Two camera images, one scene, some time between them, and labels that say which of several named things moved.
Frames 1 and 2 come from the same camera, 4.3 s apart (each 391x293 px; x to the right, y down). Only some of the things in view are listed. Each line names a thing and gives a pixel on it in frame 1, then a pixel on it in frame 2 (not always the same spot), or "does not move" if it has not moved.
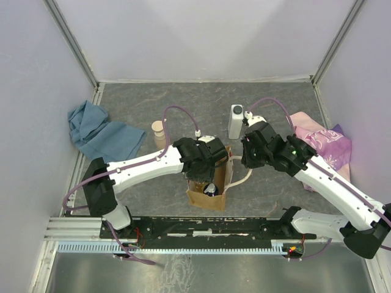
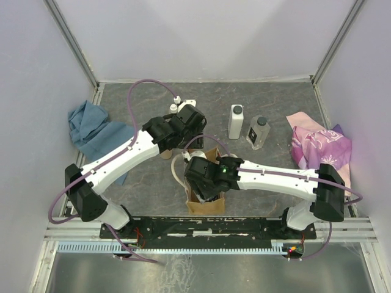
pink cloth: x=331 y=144 does not move
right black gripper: x=246 y=160 → x=203 y=194
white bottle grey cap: x=236 y=121 does not move
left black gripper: x=207 y=177 → x=200 y=129
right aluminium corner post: x=317 y=74 does not move
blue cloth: x=111 y=141 does not move
